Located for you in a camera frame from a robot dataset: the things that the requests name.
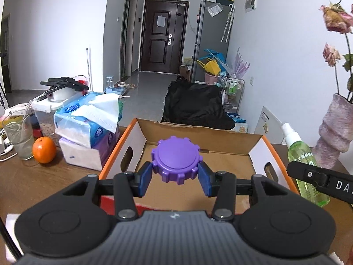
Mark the clear plastic bag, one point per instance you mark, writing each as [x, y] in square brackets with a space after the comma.
[214, 9]

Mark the pet food bowl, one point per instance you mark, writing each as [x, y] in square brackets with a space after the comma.
[122, 86]

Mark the purple fairy wings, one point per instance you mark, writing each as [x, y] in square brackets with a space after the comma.
[240, 66]

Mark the white round object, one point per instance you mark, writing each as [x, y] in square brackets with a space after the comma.
[63, 95]

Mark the clear drinking glass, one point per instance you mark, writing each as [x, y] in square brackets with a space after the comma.
[19, 143]

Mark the pink bucket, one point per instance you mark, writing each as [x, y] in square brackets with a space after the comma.
[211, 78]

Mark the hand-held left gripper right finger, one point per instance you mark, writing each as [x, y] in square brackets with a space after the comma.
[206, 180]

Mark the purple gear-shaped lid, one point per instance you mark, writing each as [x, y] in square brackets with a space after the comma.
[176, 157]

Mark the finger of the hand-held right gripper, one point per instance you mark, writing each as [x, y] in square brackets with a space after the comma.
[306, 174]

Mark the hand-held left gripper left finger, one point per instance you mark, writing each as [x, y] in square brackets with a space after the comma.
[144, 180]

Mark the white folded umbrella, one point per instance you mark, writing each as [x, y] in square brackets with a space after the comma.
[228, 22]

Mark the white drinking straw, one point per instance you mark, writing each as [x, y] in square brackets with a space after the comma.
[28, 109]

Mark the white paper notice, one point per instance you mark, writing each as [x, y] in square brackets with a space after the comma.
[161, 20]

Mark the brown cardboard carton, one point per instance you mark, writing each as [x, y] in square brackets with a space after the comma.
[186, 70]

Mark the grey refrigerator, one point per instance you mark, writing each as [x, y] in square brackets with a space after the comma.
[212, 33]

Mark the pet water dispenser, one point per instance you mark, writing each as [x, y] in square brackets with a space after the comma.
[109, 84]

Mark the green spray bottle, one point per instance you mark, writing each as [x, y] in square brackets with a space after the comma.
[300, 149]

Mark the orange fruit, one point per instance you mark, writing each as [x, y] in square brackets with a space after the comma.
[44, 150]

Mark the dark brown door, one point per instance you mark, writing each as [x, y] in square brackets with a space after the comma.
[154, 55]

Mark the purple tissue pack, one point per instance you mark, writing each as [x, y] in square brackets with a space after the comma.
[82, 154]

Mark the grey door frame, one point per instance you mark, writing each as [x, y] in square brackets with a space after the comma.
[132, 33]

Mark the red container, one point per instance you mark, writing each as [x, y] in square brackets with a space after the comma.
[82, 82]

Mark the white mop pole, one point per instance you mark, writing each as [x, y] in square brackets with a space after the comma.
[88, 66]

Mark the blue tissue pack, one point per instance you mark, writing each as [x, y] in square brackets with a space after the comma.
[71, 116]

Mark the clear container with white lid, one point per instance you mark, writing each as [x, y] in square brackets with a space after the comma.
[45, 107]

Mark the white leaning panel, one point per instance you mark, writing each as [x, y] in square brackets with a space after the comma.
[269, 124]

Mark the dried pink rose bouquet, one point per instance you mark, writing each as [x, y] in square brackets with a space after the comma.
[335, 16]

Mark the metal cart with bottles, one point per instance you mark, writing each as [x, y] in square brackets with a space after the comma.
[233, 88]

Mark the red flat box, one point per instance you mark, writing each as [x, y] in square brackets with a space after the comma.
[37, 133]

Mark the white box with blue print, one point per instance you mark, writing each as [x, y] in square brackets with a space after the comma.
[240, 125]

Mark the yellow bag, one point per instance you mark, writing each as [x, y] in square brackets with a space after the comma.
[211, 66]

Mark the black cloth-covered chair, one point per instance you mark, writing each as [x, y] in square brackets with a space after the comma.
[193, 105]

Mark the orange-rimmed cardboard box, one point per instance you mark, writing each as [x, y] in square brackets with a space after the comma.
[226, 143]

